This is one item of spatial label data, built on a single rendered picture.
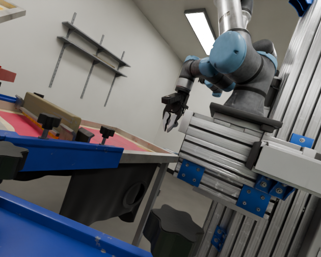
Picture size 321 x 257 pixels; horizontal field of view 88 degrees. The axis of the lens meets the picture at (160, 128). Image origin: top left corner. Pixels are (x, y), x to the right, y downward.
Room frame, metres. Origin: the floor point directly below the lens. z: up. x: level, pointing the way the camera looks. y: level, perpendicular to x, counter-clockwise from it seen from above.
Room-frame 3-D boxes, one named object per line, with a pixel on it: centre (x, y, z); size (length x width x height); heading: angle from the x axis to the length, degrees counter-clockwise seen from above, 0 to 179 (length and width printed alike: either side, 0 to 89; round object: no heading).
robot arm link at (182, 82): (0.79, -0.03, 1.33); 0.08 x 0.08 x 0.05
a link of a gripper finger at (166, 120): (0.80, -0.02, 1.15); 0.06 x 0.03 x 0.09; 147
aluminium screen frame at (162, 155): (0.78, 0.29, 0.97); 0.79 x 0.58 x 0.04; 147
